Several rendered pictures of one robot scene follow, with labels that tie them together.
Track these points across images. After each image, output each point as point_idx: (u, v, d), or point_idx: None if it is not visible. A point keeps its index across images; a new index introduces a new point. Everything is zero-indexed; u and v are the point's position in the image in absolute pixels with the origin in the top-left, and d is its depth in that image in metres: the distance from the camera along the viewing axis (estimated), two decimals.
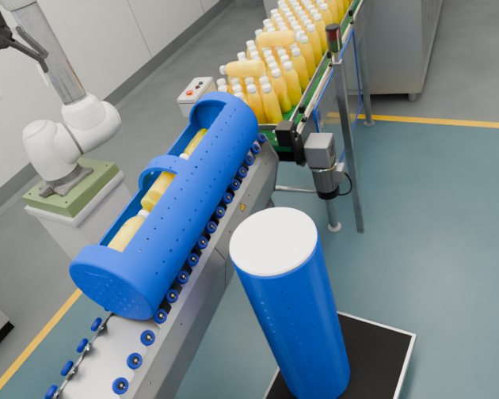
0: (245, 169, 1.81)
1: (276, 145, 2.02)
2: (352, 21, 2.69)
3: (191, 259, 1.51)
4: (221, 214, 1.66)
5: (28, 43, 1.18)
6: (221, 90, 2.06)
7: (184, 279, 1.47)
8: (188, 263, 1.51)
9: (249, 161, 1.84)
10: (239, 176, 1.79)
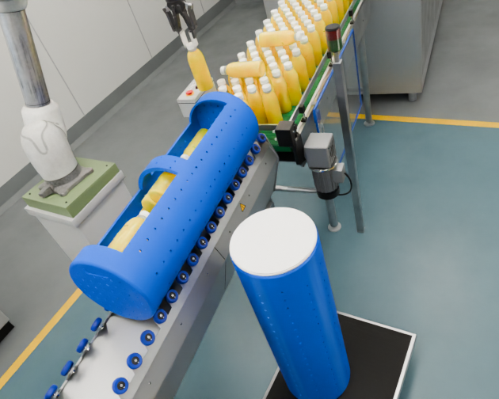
0: (245, 169, 1.81)
1: (276, 145, 2.02)
2: (352, 21, 2.69)
3: (191, 259, 1.51)
4: (221, 214, 1.66)
5: (172, 16, 1.84)
6: (221, 90, 2.06)
7: (184, 279, 1.47)
8: (188, 263, 1.51)
9: (249, 161, 1.84)
10: (239, 176, 1.79)
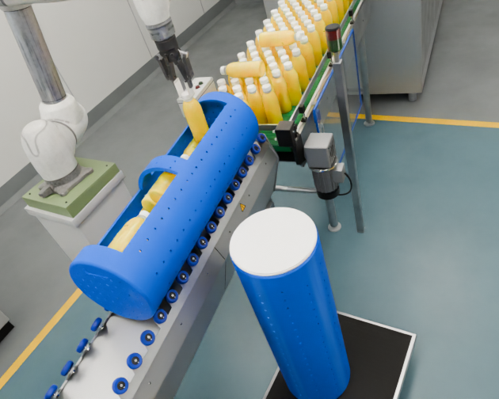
0: (245, 169, 1.81)
1: (276, 145, 2.02)
2: (352, 21, 2.69)
3: (191, 259, 1.51)
4: (221, 214, 1.66)
5: (165, 63, 1.65)
6: (221, 90, 2.06)
7: (184, 279, 1.47)
8: (188, 263, 1.51)
9: (249, 161, 1.84)
10: (239, 176, 1.79)
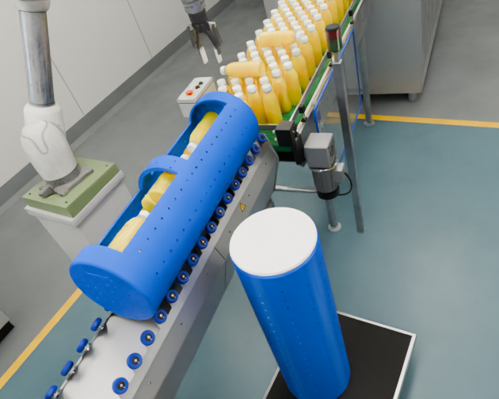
0: (245, 169, 1.81)
1: (276, 145, 2.02)
2: (352, 21, 2.69)
3: (191, 259, 1.51)
4: (221, 214, 1.66)
5: (194, 34, 1.93)
6: (221, 90, 2.06)
7: (184, 279, 1.47)
8: (188, 263, 1.51)
9: (249, 161, 1.84)
10: (239, 176, 1.79)
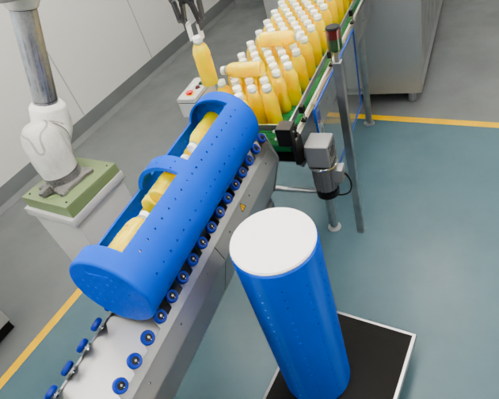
0: (245, 169, 1.81)
1: (276, 145, 2.02)
2: (352, 21, 2.69)
3: (191, 259, 1.51)
4: (221, 214, 1.66)
5: (177, 6, 1.73)
6: (196, 39, 1.77)
7: (184, 279, 1.47)
8: (188, 263, 1.51)
9: (249, 161, 1.84)
10: (239, 176, 1.79)
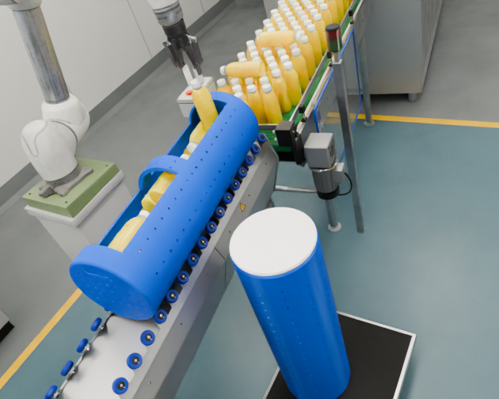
0: (245, 169, 1.81)
1: (276, 145, 2.02)
2: (352, 21, 2.69)
3: (191, 259, 1.51)
4: (221, 214, 1.66)
5: (173, 50, 1.59)
6: (194, 85, 1.63)
7: (184, 279, 1.47)
8: (188, 263, 1.51)
9: (249, 161, 1.84)
10: (239, 176, 1.79)
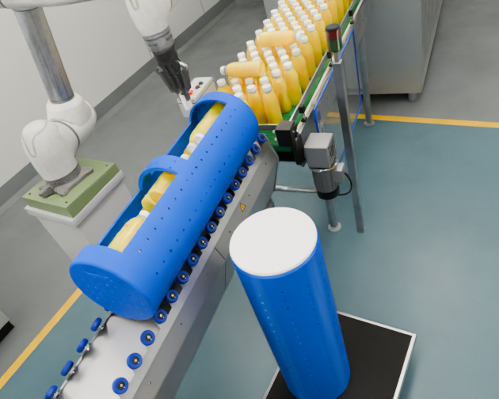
0: (245, 169, 1.81)
1: (276, 145, 2.02)
2: (352, 21, 2.69)
3: (191, 259, 1.51)
4: (221, 214, 1.66)
5: None
6: None
7: (184, 279, 1.47)
8: (188, 263, 1.51)
9: (249, 161, 1.84)
10: (239, 176, 1.79)
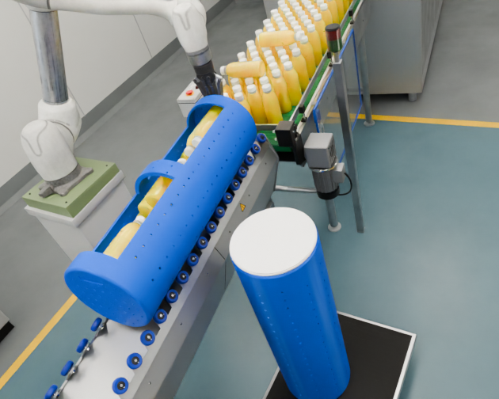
0: (241, 167, 1.81)
1: (276, 145, 2.02)
2: (352, 21, 2.69)
3: (192, 260, 1.52)
4: (222, 212, 1.67)
5: (217, 88, 1.75)
6: None
7: (186, 277, 1.48)
8: (193, 265, 1.52)
9: (251, 160, 1.85)
10: (244, 177, 1.81)
